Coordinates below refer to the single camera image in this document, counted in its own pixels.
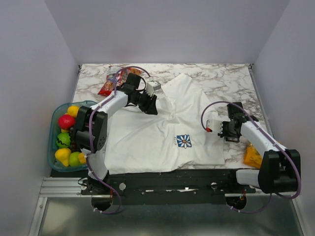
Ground orange toy fruit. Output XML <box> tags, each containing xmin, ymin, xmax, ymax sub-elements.
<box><xmin>78</xmin><ymin>152</ymin><xmax>86</xmax><ymax>165</ymax></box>

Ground red snack bag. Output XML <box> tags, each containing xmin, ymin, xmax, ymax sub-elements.
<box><xmin>98</xmin><ymin>68</ymin><xmax>142</xmax><ymax>96</ymax></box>

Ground black square frame box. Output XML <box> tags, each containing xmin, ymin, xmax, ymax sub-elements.
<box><xmin>225</xmin><ymin>137</ymin><xmax>240</xmax><ymax>143</ymax></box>

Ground purple toy grapes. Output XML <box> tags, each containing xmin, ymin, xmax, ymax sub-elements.
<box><xmin>68</xmin><ymin>127</ymin><xmax>79</xmax><ymax>152</ymax></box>

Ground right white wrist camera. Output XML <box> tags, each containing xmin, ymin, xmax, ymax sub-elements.
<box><xmin>206</xmin><ymin>119</ymin><xmax>223</xmax><ymax>133</ymax></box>

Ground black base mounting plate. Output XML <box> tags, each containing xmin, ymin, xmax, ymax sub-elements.
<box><xmin>50</xmin><ymin>168</ymin><xmax>288</xmax><ymax>206</ymax></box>

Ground green toy watermelon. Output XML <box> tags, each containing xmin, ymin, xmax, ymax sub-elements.
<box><xmin>56</xmin><ymin>133</ymin><xmax>71</xmax><ymax>148</ymax></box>

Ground small blue white packet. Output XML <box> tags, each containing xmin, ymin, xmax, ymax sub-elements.
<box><xmin>106</xmin><ymin>65</ymin><xmax>121</xmax><ymax>83</ymax></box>

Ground yellow toy pear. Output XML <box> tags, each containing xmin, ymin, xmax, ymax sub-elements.
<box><xmin>55</xmin><ymin>148</ymin><xmax>71</xmax><ymax>167</ymax></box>

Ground red toy apple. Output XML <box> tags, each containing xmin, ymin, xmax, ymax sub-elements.
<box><xmin>58</xmin><ymin>114</ymin><xmax>75</xmax><ymax>130</ymax></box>

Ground green toy lime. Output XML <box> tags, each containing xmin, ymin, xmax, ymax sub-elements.
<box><xmin>68</xmin><ymin>151</ymin><xmax>81</xmax><ymax>167</ymax></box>

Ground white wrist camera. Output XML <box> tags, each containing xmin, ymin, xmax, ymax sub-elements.
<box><xmin>206</xmin><ymin>119</ymin><xmax>223</xmax><ymax>133</ymax></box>
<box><xmin>145</xmin><ymin>81</ymin><xmax>161</xmax><ymax>96</ymax></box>

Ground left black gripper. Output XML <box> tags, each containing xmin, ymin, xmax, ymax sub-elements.
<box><xmin>133</xmin><ymin>89</ymin><xmax>158</xmax><ymax>116</ymax></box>

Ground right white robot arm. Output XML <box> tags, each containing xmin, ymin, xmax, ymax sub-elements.
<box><xmin>219</xmin><ymin>102</ymin><xmax>301</xmax><ymax>198</ymax></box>

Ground white garment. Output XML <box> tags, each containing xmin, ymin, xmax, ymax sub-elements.
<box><xmin>104</xmin><ymin>74</ymin><xmax>224</xmax><ymax>175</ymax></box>

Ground aluminium rail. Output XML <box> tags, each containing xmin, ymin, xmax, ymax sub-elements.
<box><xmin>40</xmin><ymin>170</ymin><xmax>259</xmax><ymax>198</ymax></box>

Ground teal plastic fruit bowl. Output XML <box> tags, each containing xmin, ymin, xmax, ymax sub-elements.
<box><xmin>47</xmin><ymin>100</ymin><xmax>97</xmax><ymax>172</ymax></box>

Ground yellow candy bag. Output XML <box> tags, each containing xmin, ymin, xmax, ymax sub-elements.
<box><xmin>243</xmin><ymin>143</ymin><xmax>262</xmax><ymax>169</ymax></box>

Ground yellow toy lemon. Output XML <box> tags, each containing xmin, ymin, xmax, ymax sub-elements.
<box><xmin>67</xmin><ymin>105</ymin><xmax>80</xmax><ymax>118</ymax></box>

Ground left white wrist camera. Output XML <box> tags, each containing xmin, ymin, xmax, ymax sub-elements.
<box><xmin>145</xmin><ymin>81</ymin><xmax>161</xmax><ymax>96</ymax></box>

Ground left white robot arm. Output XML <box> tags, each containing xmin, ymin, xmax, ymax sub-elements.
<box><xmin>72</xmin><ymin>73</ymin><xmax>161</xmax><ymax>194</ymax></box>

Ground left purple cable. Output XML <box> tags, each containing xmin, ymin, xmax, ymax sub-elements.
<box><xmin>89</xmin><ymin>65</ymin><xmax>152</xmax><ymax>214</ymax></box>

